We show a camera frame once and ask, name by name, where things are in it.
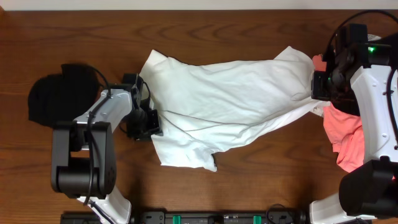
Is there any black t-shirt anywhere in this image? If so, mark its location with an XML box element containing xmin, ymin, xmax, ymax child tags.
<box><xmin>332</xmin><ymin>34</ymin><xmax>397</xmax><ymax>116</ymax></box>

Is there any white leaf-print garment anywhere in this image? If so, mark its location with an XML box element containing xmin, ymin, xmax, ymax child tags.
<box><xmin>311</xmin><ymin>34</ymin><xmax>381</xmax><ymax>117</ymax></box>

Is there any coral pink garment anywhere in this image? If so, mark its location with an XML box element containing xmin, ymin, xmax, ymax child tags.
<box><xmin>312</xmin><ymin>54</ymin><xmax>398</xmax><ymax>181</ymax></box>

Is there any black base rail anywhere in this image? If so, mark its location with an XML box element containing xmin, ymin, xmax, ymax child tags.
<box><xmin>60</xmin><ymin>203</ymin><xmax>310</xmax><ymax>224</ymax></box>

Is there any folded black garment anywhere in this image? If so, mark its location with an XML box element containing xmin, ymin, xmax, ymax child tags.
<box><xmin>28</xmin><ymin>63</ymin><xmax>105</xmax><ymax>128</ymax></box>

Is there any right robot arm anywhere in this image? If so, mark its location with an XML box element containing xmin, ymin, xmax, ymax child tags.
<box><xmin>309</xmin><ymin>42</ymin><xmax>397</xmax><ymax>223</ymax></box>

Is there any white t-shirt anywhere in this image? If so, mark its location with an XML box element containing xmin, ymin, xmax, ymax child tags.
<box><xmin>140</xmin><ymin>47</ymin><xmax>321</xmax><ymax>171</ymax></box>

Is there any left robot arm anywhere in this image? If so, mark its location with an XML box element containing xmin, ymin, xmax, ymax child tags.
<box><xmin>50</xmin><ymin>85</ymin><xmax>161</xmax><ymax>223</ymax></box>

